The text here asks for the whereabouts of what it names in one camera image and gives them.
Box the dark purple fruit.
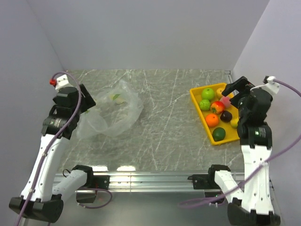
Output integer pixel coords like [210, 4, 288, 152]
[220, 111, 232, 122]

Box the red fruit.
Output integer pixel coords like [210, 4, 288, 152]
[210, 101, 225, 115]

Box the green fruit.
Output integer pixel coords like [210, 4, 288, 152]
[199, 99, 211, 111]

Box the clear plastic bag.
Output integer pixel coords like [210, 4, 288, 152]
[76, 80, 143, 139]

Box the dark green vegetable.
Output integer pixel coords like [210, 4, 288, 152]
[212, 127, 226, 142]

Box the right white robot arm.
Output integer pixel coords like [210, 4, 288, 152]
[207, 76, 281, 226]

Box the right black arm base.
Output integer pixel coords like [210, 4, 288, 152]
[182, 170, 241, 209]

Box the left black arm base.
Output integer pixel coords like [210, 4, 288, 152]
[76, 175, 112, 206]

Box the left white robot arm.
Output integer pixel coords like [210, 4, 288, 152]
[9, 84, 95, 223]

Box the small orange fruit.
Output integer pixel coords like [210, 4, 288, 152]
[215, 88, 224, 99]

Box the pink peach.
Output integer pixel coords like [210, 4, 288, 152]
[219, 97, 231, 109]

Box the yellow plastic tray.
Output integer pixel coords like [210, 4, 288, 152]
[190, 83, 239, 145]

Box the green apple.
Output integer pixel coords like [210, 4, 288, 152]
[201, 88, 215, 101]

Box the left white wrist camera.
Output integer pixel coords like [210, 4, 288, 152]
[49, 74, 72, 92]

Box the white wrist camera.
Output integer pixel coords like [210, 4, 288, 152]
[49, 74, 72, 92]
[251, 76, 280, 96]

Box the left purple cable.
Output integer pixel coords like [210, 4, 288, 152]
[14, 72, 113, 226]

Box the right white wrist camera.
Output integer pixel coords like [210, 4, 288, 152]
[251, 76, 280, 96]

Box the aluminium rail frame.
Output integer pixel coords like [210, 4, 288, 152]
[14, 70, 286, 226]

